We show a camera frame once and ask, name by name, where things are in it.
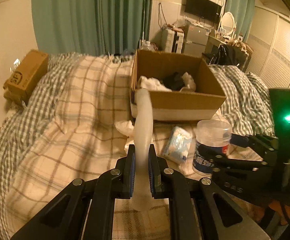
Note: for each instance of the black wall television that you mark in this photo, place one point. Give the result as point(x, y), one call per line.
point(205, 9)

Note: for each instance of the large clear water bottle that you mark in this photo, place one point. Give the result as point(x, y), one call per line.
point(145, 45)

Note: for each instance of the blue tissue packet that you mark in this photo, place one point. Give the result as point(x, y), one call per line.
point(178, 145)

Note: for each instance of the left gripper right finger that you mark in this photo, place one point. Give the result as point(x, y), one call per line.
point(199, 209)

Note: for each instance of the brown SF shipping box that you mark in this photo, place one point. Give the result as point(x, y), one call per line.
point(19, 87)

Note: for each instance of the green checkered duvet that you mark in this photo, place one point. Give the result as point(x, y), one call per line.
point(246, 108)

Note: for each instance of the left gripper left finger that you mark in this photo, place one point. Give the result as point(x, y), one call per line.
point(84, 209)

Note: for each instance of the white translucent tube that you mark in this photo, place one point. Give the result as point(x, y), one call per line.
point(143, 130)

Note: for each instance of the black clothes on chair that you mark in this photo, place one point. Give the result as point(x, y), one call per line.
point(226, 55)

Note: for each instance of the cream crumpled cloth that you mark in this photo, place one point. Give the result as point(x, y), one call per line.
point(126, 128)

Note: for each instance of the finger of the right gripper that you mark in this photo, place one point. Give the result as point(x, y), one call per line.
point(257, 142)
point(221, 160)

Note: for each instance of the black round lens cap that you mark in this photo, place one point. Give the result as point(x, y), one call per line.
point(174, 82)

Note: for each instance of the open cardboard box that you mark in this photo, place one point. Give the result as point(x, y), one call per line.
point(185, 89)

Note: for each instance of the white cloth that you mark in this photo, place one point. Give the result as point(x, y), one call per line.
point(151, 84)

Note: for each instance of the clear lidded wipes jar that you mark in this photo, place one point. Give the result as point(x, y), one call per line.
point(215, 135)

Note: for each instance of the beige plaid blanket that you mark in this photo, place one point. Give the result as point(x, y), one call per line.
point(81, 141)

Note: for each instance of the white suitcase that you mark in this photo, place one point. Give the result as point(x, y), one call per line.
point(172, 41)

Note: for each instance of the oval white mirror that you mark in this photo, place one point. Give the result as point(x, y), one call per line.
point(227, 24)

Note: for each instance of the white louvered wardrobe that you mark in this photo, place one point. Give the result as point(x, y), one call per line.
point(269, 38)

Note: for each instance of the large green curtain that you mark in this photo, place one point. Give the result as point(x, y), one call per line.
point(94, 27)

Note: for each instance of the small green curtain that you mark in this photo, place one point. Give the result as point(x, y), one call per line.
point(242, 11)

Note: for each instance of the silver mini fridge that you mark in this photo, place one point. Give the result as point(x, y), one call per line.
point(195, 40)

